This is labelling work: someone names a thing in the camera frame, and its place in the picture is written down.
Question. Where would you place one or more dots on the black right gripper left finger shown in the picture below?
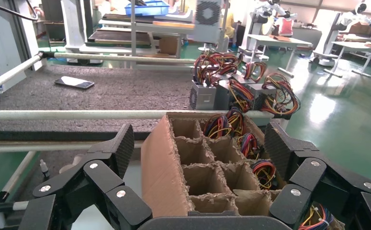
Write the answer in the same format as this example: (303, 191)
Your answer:
(106, 176)

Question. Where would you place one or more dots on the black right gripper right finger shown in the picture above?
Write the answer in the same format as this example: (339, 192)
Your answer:
(309, 177)

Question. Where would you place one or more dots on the beige round plastic piece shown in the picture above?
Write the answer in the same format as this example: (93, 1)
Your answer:
(72, 160)

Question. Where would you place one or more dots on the cardboard box with dividers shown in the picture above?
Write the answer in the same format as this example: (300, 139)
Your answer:
(161, 177)

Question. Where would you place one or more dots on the small white dropper bottle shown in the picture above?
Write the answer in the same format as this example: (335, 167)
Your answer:
(44, 171)

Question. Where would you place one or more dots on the black tube corner joint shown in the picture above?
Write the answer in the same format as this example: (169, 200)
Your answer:
(282, 116)

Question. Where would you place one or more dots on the dark shelf mat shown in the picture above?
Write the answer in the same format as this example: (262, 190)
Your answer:
(30, 184)

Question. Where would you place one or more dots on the grey speckled foam mat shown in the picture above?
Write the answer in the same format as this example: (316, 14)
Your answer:
(134, 92)

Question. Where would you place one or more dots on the black smartphone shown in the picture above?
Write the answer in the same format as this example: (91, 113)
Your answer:
(74, 82)

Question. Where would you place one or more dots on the white work table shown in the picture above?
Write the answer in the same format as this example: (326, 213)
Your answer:
(353, 47)
(277, 40)

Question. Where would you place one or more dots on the white humanoid robot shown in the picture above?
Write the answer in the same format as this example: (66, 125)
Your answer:
(258, 22)
(328, 35)

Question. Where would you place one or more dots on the small brown cardboard box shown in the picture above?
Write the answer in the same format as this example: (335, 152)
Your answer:
(168, 46)

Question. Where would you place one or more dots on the person in red vest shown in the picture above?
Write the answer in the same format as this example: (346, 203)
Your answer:
(286, 27)

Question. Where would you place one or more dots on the dark shelf rack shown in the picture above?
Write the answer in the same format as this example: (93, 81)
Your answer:
(53, 31)

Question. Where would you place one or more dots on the white column stand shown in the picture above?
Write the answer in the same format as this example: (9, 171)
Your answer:
(74, 25)

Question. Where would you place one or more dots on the round base stool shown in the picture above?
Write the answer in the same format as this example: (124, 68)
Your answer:
(208, 49)

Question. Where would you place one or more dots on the orange wooden board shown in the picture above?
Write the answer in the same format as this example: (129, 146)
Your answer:
(172, 24)

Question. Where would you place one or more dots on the person in yellow coat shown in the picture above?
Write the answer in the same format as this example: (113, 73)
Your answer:
(230, 25)

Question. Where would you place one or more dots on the blue plastic bin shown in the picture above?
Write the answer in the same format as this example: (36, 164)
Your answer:
(147, 9)

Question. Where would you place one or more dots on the white curved shell part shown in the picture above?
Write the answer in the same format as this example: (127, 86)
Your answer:
(182, 17)

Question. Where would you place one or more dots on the white frame workbench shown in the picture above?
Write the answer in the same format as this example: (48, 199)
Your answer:
(166, 29)

